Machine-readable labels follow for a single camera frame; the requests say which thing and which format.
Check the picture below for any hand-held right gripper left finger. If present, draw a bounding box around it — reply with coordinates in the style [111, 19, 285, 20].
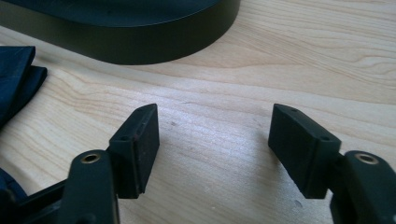
[57, 103, 161, 224]

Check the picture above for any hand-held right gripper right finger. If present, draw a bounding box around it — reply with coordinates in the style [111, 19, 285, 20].
[267, 103, 396, 224]

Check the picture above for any black round container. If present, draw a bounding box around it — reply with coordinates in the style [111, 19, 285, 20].
[0, 0, 242, 66]

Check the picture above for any dark blue cloth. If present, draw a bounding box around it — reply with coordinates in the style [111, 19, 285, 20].
[0, 46, 49, 203]

